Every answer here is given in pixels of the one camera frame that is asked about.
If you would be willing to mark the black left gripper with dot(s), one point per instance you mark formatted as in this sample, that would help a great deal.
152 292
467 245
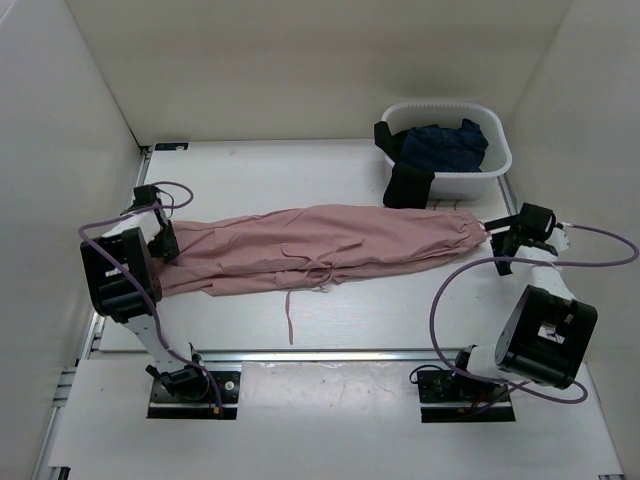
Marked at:
168 249

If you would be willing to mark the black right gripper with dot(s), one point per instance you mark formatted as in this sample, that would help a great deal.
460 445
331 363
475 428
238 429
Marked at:
497 242

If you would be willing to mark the pink drawstring trousers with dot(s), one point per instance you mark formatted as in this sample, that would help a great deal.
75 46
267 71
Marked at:
312 248

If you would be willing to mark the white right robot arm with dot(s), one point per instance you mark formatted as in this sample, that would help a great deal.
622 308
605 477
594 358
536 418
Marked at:
546 336

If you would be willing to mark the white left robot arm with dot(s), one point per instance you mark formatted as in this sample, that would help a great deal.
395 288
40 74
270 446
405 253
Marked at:
120 258

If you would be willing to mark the white plastic basket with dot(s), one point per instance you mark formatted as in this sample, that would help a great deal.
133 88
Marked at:
456 186

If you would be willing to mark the blue denim jeans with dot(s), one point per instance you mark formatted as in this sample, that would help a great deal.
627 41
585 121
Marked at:
446 150

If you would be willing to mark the black garment in basket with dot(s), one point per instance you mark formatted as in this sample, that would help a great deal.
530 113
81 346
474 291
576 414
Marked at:
409 187

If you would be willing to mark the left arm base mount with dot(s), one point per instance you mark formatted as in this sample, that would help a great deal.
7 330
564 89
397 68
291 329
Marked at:
194 398

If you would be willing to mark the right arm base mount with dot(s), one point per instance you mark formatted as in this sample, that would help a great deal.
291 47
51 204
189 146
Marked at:
445 397

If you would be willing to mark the aluminium table frame rail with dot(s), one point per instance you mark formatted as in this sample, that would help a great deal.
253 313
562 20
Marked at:
337 403

